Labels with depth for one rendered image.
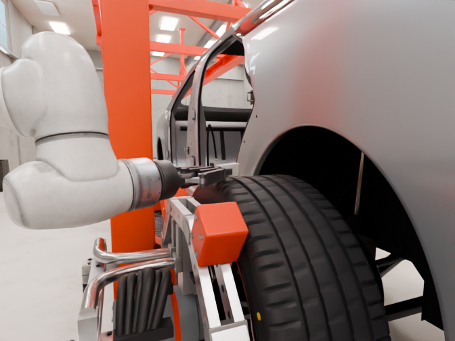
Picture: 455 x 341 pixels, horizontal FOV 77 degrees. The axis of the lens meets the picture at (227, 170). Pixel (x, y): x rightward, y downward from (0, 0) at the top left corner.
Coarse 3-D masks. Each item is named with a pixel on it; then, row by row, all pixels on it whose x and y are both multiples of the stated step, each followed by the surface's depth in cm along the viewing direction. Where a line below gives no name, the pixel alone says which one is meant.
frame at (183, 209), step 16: (176, 208) 66; (192, 208) 69; (192, 224) 55; (160, 240) 91; (192, 256) 53; (208, 272) 49; (224, 272) 50; (208, 288) 48; (224, 288) 49; (208, 304) 46; (224, 304) 50; (240, 304) 47; (208, 320) 45; (224, 320) 47; (240, 320) 46; (208, 336) 44; (224, 336) 44; (240, 336) 44
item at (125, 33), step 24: (120, 0) 98; (144, 0) 100; (120, 24) 98; (144, 24) 101; (120, 48) 99; (144, 48) 102; (120, 72) 100; (144, 72) 103; (120, 96) 101; (144, 96) 104; (120, 120) 102; (144, 120) 105; (120, 144) 102; (144, 144) 105; (120, 216) 105; (144, 216) 108; (120, 240) 106; (144, 240) 109; (120, 264) 107
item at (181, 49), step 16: (96, 0) 438; (96, 16) 495; (192, 16) 647; (96, 32) 577; (160, 48) 624; (176, 48) 636; (192, 48) 649; (208, 48) 662; (224, 64) 673; (176, 80) 937; (208, 80) 817
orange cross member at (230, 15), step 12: (156, 0) 283; (168, 0) 287; (180, 0) 291; (192, 0) 295; (204, 0) 300; (180, 12) 299; (192, 12) 299; (204, 12) 301; (216, 12) 306; (228, 12) 311; (240, 12) 316
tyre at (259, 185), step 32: (224, 192) 61; (256, 192) 61; (288, 192) 63; (256, 224) 52; (288, 224) 55; (320, 224) 55; (256, 256) 48; (288, 256) 49; (320, 256) 51; (352, 256) 52; (256, 288) 47; (288, 288) 46; (320, 288) 47; (352, 288) 49; (256, 320) 48; (288, 320) 44; (320, 320) 45; (352, 320) 47; (384, 320) 49
